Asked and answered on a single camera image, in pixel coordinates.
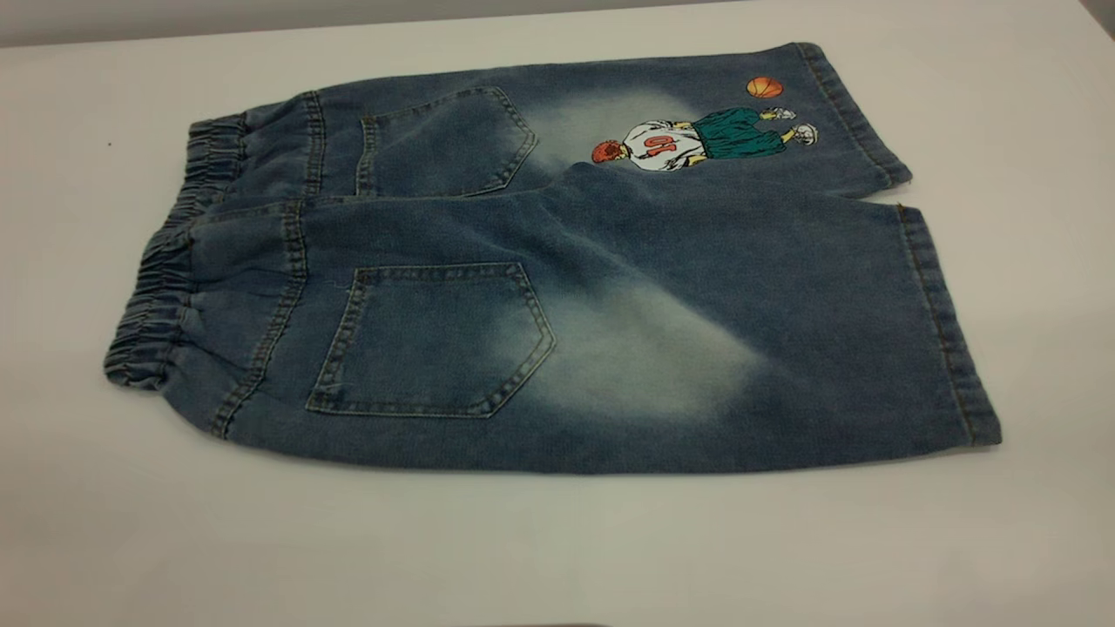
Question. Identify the blue denim shorts basketball print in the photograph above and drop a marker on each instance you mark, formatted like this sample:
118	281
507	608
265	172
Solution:
662	287

